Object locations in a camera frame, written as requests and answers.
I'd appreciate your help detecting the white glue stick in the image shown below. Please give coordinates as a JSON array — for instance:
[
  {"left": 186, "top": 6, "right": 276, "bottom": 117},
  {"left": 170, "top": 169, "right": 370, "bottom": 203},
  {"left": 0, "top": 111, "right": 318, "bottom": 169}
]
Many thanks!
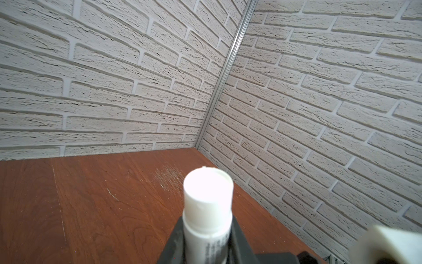
[{"left": 182, "top": 167, "right": 234, "bottom": 264}]

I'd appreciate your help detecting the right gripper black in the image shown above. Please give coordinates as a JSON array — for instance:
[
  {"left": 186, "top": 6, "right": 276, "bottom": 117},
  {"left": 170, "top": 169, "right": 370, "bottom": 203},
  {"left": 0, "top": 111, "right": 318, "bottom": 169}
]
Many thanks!
[{"left": 256, "top": 250, "right": 319, "bottom": 264}]

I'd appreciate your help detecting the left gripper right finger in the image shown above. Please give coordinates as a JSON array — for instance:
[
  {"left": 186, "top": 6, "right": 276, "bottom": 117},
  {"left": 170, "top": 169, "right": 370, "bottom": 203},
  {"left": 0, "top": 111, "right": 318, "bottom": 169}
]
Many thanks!
[{"left": 229, "top": 216, "right": 260, "bottom": 264}]

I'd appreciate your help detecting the right aluminium corner post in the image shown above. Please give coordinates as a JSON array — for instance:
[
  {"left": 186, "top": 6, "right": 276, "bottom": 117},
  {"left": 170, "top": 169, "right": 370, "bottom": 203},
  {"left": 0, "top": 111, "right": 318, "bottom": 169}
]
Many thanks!
[{"left": 194, "top": 0, "right": 258, "bottom": 150}]

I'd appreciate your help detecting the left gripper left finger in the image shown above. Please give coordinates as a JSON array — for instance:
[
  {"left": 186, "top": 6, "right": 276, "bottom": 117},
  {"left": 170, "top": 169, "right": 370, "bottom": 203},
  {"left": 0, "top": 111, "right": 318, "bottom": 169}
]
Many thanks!
[{"left": 157, "top": 217, "right": 185, "bottom": 264}]

